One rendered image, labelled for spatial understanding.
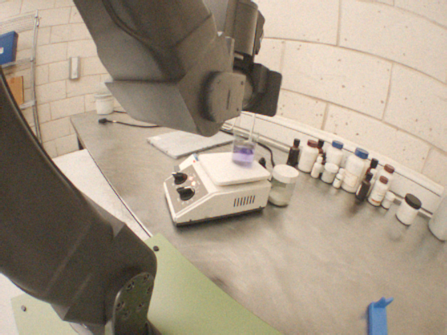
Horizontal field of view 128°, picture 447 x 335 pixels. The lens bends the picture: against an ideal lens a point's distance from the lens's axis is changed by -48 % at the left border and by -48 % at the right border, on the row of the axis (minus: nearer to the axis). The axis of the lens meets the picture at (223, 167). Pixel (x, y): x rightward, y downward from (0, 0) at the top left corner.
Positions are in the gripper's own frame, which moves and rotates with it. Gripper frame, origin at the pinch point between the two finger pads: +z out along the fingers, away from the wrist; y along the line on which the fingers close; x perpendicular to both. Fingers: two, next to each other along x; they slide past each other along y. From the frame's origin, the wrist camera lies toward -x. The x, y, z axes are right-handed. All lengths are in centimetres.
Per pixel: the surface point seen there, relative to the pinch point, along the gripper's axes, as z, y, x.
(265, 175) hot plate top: -1.3, -4.7, 15.9
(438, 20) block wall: 28, -55, -46
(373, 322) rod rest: -22.3, -30.6, 24.4
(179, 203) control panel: -11.5, 8.3, 21.4
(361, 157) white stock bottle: 21.5, -29.6, 12.5
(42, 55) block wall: 37, 240, -32
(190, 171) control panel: -3.8, 10.6, 18.8
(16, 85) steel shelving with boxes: 0, 215, -3
